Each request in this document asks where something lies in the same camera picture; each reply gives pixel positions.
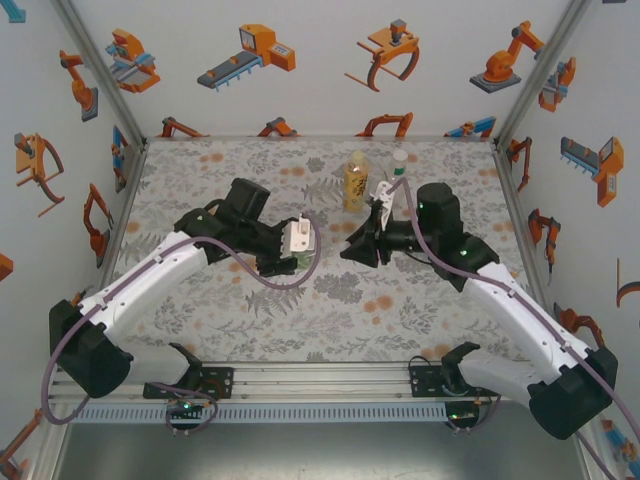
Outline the aluminium mounting rail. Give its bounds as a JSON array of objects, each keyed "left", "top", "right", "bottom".
[{"left": 47, "top": 362, "right": 594, "bottom": 405}]

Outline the floral tablecloth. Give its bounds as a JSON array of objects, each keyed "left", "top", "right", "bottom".
[{"left": 99, "top": 137, "right": 561, "bottom": 364}]

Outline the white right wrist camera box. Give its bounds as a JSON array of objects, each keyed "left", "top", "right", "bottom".
[{"left": 368, "top": 179, "right": 396, "bottom": 227}]

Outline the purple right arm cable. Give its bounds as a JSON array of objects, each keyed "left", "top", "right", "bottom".
[{"left": 387, "top": 179, "right": 634, "bottom": 480}]

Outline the yellow tea bottle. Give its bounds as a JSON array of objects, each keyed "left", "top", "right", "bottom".
[{"left": 341, "top": 149, "right": 372, "bottom": 212}]

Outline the aluminium side rail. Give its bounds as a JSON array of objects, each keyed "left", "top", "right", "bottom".
[
  {"left": 49, "top": 139, "right": 150, "bottom": 366},
  {"left": 492, "top": 144, "right": 591, "bottom": 366}
]

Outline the slotted grey cable duct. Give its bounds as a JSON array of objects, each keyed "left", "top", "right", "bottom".
[{"left": 67, "top": 404, "right": 447, "bottom": 424}]

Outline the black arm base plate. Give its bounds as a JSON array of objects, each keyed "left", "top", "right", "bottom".
[
  {"left": 143, "top": 366, "right": 236, "bottom": 400},
  {"left": 408, "top": 362, "right": 501, "bottom": 399}
]

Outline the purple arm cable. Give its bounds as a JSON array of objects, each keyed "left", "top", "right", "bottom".
[
  {"left": 387, "top": 179, "right": 634, "bottom": 480},
  {"left": 40, "top": 219, "right": 322, "bottom": 437}
]

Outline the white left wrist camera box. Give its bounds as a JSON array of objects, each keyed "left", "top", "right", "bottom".
[{"left": 283, "top": 213, "right": 317, "bottom": 255}]

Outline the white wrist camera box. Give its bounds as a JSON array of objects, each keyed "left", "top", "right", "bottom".
[
  {"left": 283, "top": 213, "right": 317, "bottom": 255},
  {"left": 368, "top": 179, "right": 396, "bottom": 227}
]

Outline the aluminium frame post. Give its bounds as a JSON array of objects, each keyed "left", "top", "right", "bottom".
[
  {"left": 492, "top": 0, "right": 591, "bottom": 149},
  {"left": 52, "top": 0, "right": 149, "bottom": 146}
]

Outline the clear bottle with green label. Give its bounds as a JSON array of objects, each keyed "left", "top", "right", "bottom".
[{"left": 389, "top": 148, "right": 409, "bottom": 182}]

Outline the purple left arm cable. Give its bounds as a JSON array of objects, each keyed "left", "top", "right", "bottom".
[{"left": 40, "top": 219, "right": 322, "bottom": 437}]

